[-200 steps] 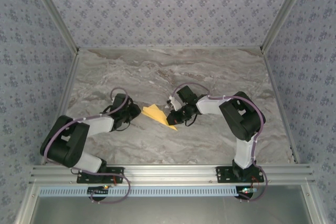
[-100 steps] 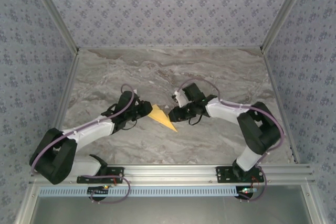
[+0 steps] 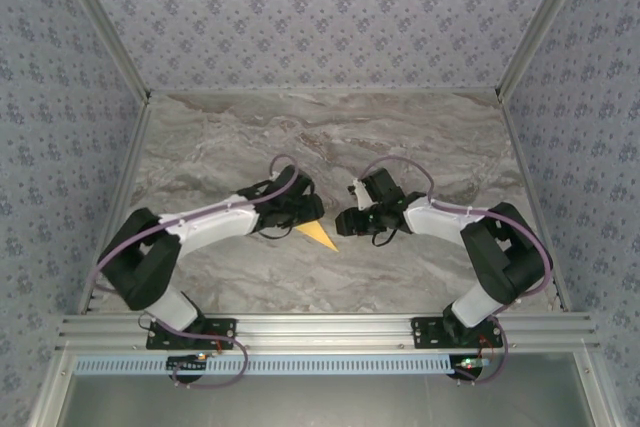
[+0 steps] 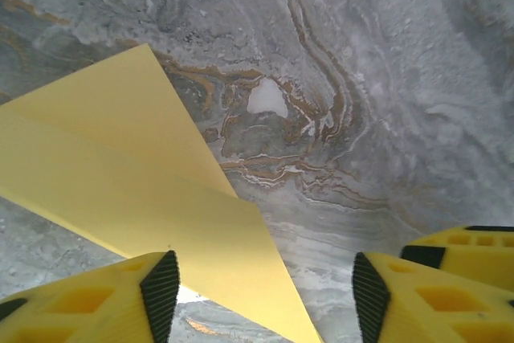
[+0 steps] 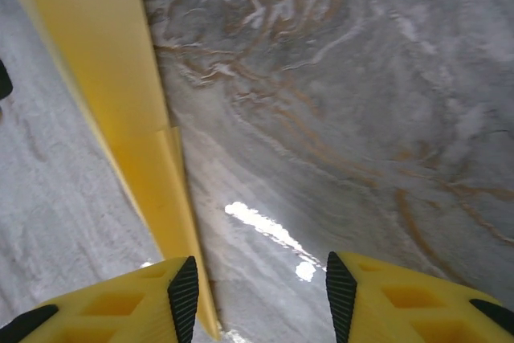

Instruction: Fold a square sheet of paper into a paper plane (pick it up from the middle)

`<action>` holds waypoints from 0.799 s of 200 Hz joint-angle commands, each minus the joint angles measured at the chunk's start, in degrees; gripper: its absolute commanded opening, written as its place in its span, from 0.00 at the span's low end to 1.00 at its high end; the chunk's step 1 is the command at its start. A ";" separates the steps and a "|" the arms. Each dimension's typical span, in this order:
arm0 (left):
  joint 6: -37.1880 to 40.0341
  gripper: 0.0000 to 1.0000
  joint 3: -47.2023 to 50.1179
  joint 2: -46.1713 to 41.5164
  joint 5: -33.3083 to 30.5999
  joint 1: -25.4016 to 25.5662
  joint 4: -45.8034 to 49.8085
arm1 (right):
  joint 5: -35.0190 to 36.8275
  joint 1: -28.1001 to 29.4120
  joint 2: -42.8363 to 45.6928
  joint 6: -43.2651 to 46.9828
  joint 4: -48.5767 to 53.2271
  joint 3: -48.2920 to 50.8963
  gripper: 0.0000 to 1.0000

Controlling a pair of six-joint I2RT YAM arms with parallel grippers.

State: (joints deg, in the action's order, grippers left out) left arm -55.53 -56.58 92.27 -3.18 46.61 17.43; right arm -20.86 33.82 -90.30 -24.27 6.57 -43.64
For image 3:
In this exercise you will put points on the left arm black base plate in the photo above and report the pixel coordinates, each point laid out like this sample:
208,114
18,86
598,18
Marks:
220,334

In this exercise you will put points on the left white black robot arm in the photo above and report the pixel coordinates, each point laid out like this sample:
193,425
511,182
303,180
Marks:
210,229

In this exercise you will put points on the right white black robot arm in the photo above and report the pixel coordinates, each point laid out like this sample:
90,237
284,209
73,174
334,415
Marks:
505,257

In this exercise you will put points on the small circuit board with LED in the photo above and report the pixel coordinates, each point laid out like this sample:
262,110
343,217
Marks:
475,362
185,363

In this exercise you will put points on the yellow paper sheet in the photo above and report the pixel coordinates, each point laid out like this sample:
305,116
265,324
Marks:
325,239

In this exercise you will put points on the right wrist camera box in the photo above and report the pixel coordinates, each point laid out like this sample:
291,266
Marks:
362,194

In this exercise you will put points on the aluminium corner post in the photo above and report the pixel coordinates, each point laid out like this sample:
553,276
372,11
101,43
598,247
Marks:
545,17
100,22

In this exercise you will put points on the aluminium side rail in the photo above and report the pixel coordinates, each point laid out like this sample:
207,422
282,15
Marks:
125,187
530,187

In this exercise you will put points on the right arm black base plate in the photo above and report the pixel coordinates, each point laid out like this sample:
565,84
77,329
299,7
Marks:
425,332

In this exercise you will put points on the aluminium base beam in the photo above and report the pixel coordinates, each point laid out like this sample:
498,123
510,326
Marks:
325,332

